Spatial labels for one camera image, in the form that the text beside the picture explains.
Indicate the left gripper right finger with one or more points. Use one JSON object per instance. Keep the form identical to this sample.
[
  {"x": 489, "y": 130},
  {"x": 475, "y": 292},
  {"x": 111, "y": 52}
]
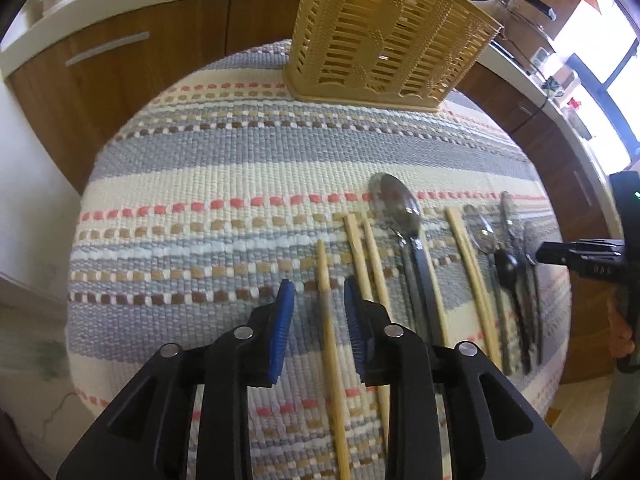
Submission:
[{"x": 493, "y": 432}]

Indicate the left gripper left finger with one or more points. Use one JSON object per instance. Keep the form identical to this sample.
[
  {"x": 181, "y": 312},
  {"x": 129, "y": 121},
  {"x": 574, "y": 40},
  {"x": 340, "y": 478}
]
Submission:
[{"x": 144, "y": 433}]

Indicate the metal fork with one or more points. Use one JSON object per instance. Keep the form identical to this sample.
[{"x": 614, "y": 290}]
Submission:
[{"x": 514, "y": 227}]

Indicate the small black spoon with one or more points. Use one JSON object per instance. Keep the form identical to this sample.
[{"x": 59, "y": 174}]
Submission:
[{"x": 507, "y": 269}]

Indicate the large clear grey spoon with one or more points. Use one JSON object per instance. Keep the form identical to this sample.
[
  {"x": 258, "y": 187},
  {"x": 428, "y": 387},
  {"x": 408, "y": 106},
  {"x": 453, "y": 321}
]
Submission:
[{"x": 400, "y": 210}]

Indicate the person's right hand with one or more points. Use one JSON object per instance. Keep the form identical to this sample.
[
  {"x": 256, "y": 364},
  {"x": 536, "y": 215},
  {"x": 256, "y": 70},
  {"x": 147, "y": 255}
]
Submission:
[{"x": 621, "y": 337}]

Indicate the striped woven placemat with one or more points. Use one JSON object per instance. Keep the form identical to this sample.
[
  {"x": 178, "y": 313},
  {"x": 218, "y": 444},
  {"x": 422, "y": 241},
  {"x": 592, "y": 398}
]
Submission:
[{"x": 223, "y": 186}]

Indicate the yellow plastic utensil basket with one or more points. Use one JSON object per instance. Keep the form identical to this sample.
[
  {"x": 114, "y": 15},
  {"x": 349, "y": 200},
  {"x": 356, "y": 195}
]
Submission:
[{"x": 404, "y": 54}]

